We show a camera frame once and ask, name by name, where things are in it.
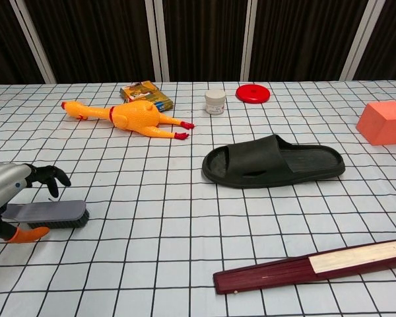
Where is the orange snack packet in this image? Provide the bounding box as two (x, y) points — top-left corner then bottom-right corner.
(119, 80), (174, 112)

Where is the folded dark red fan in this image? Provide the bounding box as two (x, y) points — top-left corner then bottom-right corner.
(213, 238), (396, 296)

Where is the white checked tablecloth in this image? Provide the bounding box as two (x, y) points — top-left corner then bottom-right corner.
(0, 79), (396, 317)

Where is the grey scrubbing brush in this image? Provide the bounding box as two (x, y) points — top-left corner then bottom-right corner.
(1, 199), (90, 229)

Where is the small white jar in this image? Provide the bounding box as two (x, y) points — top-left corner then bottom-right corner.
(204, 88), (227, 116)

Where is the black rubber slipper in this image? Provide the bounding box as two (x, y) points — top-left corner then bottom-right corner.
(201, 133), (347, 190)

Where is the orange foam cube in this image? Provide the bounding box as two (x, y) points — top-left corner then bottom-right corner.
(356, 100), (396, 147)

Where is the yellow rubber chicken toy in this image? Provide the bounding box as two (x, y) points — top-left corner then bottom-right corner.
(61, 100), (195, 139)

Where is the white partition frame post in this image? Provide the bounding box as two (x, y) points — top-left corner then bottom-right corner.
(240, 0), (263, 82)
(9, 0), (57, 83)
(145, 0), (171, 83)
(341, 0), (383, 81)

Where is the red round disc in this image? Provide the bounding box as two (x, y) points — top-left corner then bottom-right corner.
(235, 84), (271, 105)

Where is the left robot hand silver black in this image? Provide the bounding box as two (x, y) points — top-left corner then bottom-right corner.
(0, 162), (71, 244)

